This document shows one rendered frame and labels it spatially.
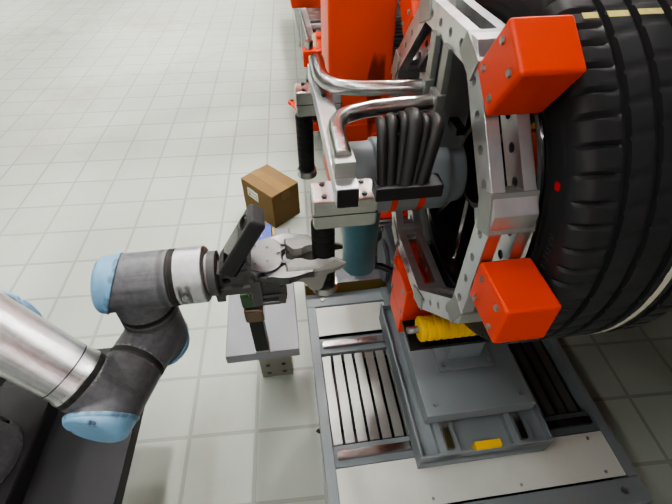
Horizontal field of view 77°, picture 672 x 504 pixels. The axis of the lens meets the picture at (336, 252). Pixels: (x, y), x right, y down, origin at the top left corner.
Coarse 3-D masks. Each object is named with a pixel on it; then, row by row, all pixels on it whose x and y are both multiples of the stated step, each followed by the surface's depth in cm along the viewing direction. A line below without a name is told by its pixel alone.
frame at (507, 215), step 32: (448, 0) 67; (416, 32) 75; (448, 32) 61; (480, 32) 55; (416, 64) 88; (480, 96) 53; (480, 128) 54; (512, 128) 54; (480, 160) 55; (512, 160) 55; (480, 192) 55; (512, 192) 53; (416, 224) 103; (480, 224) 56; (512, 224) 54; (480, 256) 58; (512, 256) 58; (416, 288) 90; (448, 288) 86; (480, 320) 69
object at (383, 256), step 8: (384, 232) 136; (392, 232) 134; (384, 240) 135; (392, 240) 131; (384, 248) 132; (392, 248) 129; (384, 256) 132; (392, 256) 128; (392, 264) 128; (384, 272) 134; (384, 280) 135; (384, 288) 159; (384, 296) 156; (384, 304) 154
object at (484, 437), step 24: (384, 312) 144; (384, 336) 142; (408, 384) 125; (408, 408) 118; (408, 432) 120; (432, 432) 114; (456, 432) 115; (480, 432) 115; (504, 432) 115; (528, 432) 113; (432, 456) 108; (456, 456) 110; (480, 456) 113
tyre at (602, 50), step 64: (512, 0) 59; (576, 0) 51; (640, 0) 52; (640, 64) 49; (576, 128) 49; (640, 128) 48; (576, 192) 50; (640, 192) 50; (576, 256) 53; (640, 256) 54; (576, 320) 62; (640, 320) 66
